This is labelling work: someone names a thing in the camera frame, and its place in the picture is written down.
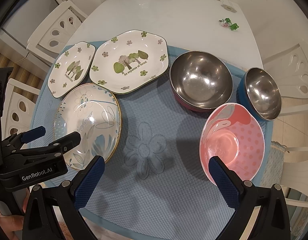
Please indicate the small hexagonal tree plate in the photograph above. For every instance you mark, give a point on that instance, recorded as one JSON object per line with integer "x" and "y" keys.
{"x": 70, "y": 68}

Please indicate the steel bowl magenta outside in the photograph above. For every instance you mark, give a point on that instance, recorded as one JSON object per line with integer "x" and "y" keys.
{"x": 200, "y": 81}

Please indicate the green wrapped candy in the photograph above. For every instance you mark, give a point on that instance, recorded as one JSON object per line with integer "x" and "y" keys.
{"x": 227, "y": 23}

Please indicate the pink patterned bowl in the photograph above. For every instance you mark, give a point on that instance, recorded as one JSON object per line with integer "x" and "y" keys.
{"x": 235, "y": 136}

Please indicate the white chair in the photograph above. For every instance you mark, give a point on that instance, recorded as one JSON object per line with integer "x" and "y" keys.
{"x": 18, "y": 109}
{"x": 289, "y": 69}
{"x": 51, "y": 36}

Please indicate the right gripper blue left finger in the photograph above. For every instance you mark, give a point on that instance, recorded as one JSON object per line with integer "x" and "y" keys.
{"x": 86, "y": 181}

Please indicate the white chair far left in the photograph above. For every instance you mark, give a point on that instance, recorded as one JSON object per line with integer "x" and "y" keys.
{"x": 51, "y": 36}

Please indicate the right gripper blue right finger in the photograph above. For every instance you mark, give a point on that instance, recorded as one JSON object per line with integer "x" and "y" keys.
{"x": 223, "y": 178}

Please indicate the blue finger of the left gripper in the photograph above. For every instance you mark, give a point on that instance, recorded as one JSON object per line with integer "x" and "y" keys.
{"x": 32, "y": 134}
{"x": 64, "y": 144}

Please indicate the light blue placemat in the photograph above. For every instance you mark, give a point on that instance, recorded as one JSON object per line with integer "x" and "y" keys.
{"x": 154, "y": 186}

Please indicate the person's left hand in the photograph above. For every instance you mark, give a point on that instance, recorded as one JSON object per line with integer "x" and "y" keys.
{"x": 11, "y": 224}

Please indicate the white chair near left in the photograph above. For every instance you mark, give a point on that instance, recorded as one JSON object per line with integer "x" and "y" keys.
{"x": 18, "y": 109}

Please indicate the white chair right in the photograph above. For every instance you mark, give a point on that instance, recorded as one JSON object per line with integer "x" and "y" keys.
{"x": 289, "y": 69}

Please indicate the steel bowl blue outside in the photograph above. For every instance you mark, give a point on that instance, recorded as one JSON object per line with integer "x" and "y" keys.
{"x": 260, "y": 95}

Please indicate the large hexagonal tree plate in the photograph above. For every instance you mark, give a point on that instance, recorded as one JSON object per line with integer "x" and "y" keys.
{"x": 129, "y": 61}

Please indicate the white refrigerator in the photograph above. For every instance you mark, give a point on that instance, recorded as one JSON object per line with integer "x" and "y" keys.
{"x": 19, "y": 26}

